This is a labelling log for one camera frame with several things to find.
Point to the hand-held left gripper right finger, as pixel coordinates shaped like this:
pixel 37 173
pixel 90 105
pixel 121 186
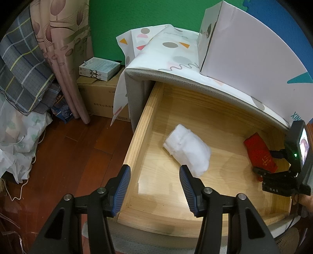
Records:
pixel 188 188

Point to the red cloth item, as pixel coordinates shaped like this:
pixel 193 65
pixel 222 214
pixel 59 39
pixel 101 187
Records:
pixel 259 151

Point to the grey plaid blanket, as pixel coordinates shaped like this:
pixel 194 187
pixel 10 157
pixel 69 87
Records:
pixel 22 63

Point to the brown cardboard box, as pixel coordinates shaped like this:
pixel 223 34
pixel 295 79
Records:
pixel 102 97

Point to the pink patterned curtain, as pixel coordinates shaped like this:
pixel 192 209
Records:
pixel 63 48

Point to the wooden drawer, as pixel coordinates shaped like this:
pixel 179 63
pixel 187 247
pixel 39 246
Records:
pixel 159 185

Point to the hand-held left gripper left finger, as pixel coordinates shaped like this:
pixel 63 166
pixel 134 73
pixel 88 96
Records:
pixel 122 190

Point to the blue foam mat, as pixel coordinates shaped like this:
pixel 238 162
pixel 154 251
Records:
pixel 281 14

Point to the blue packet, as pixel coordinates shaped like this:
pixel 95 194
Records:
pixel 62 111

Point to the green foam mat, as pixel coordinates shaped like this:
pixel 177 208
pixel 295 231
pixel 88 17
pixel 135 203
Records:
pixel 110 24

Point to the white shape-patterned cloth cover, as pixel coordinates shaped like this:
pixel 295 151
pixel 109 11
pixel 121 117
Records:
pixel 166 56

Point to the white plastic bags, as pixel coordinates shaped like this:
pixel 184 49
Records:
pixel 24 136

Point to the white sock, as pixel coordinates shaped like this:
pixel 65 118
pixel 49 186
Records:
pixel 185 149

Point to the white cardboard box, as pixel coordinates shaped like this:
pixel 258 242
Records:
pixel 244 48

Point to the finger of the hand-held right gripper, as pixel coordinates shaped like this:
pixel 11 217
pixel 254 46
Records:
pixel 277 154
pixel 261 173

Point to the small white carton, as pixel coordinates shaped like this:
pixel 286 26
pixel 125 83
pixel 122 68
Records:
pixel 100 67

